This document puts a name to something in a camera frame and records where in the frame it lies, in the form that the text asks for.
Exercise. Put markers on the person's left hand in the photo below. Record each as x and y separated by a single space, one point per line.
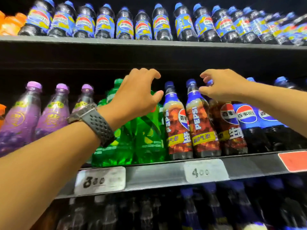
134 98

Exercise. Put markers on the person's right hand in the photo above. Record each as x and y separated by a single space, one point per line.
227 86

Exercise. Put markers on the blue-capped brown-label cola bottle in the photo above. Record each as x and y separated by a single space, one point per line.
189 208
177 131
227 126
202 131
239 203
213 203

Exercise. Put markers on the bright green soda bottle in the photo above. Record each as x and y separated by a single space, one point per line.
112 153
148 141

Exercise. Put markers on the blue label cola bottle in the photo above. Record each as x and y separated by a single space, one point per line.
249 136
280 138

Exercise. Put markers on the row of blue-yellow cola bottles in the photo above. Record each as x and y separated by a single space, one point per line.
124 26

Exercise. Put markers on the black metal shelf rack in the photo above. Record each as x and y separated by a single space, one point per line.
156 173

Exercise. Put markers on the person's left forearm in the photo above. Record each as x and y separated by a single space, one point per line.
40 177

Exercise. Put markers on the person's right forearm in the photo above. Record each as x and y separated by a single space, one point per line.
283 105

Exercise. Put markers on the grey perforated-band wristwatch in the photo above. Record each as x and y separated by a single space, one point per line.
98 126

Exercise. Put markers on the white price tag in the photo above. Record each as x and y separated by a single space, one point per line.
99 180
206 171

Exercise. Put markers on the red price tag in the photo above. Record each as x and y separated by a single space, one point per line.
293 161

